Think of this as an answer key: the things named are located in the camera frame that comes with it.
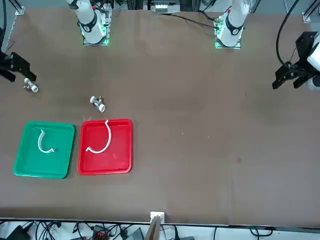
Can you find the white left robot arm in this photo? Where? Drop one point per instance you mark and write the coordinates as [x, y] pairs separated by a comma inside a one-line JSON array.
[[233, 25]]

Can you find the black box with red ports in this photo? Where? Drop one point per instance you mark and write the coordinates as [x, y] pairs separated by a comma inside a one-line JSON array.
[[100, 233]]

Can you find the aluminium corner profile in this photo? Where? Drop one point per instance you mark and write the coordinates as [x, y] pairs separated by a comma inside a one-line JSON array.
[[20, 10], [308, 13]]

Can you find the large white pipe clamp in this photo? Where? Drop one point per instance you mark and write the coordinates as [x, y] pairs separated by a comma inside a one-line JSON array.
[[109, 135]]

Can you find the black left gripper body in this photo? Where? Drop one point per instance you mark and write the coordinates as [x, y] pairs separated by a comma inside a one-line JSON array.
[[306, 45]]

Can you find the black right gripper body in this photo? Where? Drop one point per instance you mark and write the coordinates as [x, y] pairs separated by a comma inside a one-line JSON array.
[[6, 62]]

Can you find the small white pipe clamp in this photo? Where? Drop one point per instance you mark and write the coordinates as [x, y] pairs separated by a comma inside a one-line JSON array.
[[39, 142]]

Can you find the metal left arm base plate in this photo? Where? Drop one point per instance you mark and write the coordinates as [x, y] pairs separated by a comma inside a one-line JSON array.
[[217, 45]]

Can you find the red plastic tray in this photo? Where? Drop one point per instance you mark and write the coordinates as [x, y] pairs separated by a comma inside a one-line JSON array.
[[120, 150]]

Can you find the black power brick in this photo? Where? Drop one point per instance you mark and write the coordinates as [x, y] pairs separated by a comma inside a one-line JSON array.
[[17, 232]]

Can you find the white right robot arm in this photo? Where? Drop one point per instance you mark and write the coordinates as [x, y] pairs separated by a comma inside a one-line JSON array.
[[90, 25]]

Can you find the green plastic tray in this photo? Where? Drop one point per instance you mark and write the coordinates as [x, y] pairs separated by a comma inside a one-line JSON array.
[[62, 155]]

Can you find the aluminium post with bracket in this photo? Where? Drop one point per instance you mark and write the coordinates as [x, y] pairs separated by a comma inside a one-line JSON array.
[[157, 216]]

